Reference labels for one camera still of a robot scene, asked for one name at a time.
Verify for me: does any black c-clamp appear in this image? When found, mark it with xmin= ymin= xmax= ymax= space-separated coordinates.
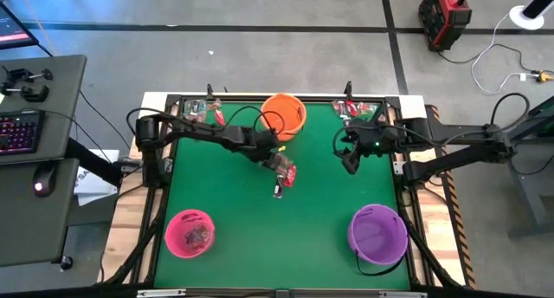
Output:
xmin=0 ymin=84 xmax=49 ymax=103
xmin=2 ymin=67 xmax=55 ymax=85

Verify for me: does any grey desk panel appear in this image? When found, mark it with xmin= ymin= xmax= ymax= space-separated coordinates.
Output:
xmin=0 ymin=54 xmax=87 ymax=165
xmin=0 ymin=158 xmax=81 ymax=268

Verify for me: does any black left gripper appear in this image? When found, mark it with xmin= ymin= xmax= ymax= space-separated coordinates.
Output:
xmin=242 ymin=128 xmax=287 ymax=172

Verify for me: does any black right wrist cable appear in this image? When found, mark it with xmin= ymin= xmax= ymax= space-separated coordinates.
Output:
xmin=332 ymin=126 xmax=363 ymax=161

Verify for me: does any black floor cable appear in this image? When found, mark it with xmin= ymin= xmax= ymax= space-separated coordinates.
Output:
xmin=436 ymin=42 xmax=540 ymax=74

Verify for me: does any red and black case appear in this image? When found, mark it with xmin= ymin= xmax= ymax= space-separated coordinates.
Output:
xmin=417 ymin=0 xmax=473 ymax=53

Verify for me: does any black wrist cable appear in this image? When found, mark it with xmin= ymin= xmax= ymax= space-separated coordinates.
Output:
xmin=227 ymin=105 xmax=287 ymax=139
xmin=332 ymin=126 xmax=363 ymax=161

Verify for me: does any black left shoulder cable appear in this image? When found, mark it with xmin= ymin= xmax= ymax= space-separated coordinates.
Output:
xmin=126 ymin=107 xmax=174 ymax=137

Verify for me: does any grey metal stand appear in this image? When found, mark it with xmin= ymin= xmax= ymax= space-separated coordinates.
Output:
xmin=506 ymin=94 xmax=554 ymax=239

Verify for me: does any purple halloween bucket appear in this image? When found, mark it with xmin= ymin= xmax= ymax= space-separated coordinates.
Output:
xmin=346 ymin=203 xmax=409 ymax=277

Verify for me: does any black table frame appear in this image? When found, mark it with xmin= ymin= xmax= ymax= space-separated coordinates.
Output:
xmin=97 ymin=92 xmax=468 ymax=298

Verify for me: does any light wooden table board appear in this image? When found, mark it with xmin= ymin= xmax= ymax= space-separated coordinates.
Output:
xmin=99 ymin=92 xmax=477 ymax=290

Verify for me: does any pink halloween bucket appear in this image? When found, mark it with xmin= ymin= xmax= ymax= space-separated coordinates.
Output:
xmin=164 ymin=208 xmax=216 ymax=260

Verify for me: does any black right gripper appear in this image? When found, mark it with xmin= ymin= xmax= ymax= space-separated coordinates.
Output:
xmin=340 ymin=122 xmax=393 ymax=176

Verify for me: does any white round base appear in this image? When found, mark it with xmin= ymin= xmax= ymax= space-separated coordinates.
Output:
xmin=508 ymin=4 xmax=546 ymax=31

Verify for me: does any backlit black keyboard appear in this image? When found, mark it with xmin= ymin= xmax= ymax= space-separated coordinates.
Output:
xmin=0 ymin=109 xmax=47 ymax=157

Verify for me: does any orange halloween bucket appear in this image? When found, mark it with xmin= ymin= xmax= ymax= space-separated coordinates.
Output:
xmin=260 ymin=93 xmax=308 ymax=143

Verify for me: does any black computer mouse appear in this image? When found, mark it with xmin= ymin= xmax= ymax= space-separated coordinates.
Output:
xmin=32 ymin=162 xmax=58 ymax=198

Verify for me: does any white floor cable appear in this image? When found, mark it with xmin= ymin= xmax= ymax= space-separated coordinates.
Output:
xmin=470 ymin=10 xmax=542 ymax=95

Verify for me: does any silver metal bracket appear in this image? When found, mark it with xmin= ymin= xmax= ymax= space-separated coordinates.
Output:
xmin=136 ymin=288 xmax=187 ymax=298
xmin=378 ymin=290 xmax=428 ymax=298

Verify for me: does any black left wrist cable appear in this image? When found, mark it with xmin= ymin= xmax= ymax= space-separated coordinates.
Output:
xmin=227 ymin=105 xmax=287 ymax=139

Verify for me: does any laptop screen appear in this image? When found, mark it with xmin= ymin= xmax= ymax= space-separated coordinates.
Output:
xmin=0 ymin=1 xmax=39 ymax=51

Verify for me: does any black pole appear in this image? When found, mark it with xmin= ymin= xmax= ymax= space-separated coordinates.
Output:
xmin=521 ymin=0 xmax=554 ymax=20

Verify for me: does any black right elbow cable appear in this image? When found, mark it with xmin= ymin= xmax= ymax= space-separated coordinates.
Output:
xmin=491 ymin=92 xmax=531 ymax=133

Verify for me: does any white paper sheet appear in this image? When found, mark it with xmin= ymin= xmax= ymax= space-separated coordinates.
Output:
xmin=73 ymin=149 xmax=121 ymax=207

